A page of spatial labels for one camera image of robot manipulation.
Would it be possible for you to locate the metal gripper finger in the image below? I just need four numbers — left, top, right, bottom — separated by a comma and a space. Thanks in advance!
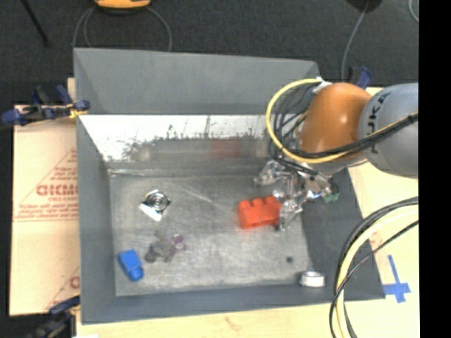
276, 198, 304, 232
253, 161, 287, 187

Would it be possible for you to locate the red toy brick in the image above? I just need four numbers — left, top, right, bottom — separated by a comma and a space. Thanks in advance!
237, 195, 283, 230

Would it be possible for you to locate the grey metal bin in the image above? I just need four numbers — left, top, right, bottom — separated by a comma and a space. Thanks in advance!
73, 47, 385, 325

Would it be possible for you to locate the grey and purple toy figure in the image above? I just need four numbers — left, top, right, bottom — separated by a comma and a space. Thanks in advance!
144, 230, 187, 264

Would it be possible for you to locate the blue plastic block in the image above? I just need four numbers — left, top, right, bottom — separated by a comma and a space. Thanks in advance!
116, 248, 145, 282

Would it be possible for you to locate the brown cardboard board red print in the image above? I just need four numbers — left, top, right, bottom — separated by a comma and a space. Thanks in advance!
8, 104, 82, 317

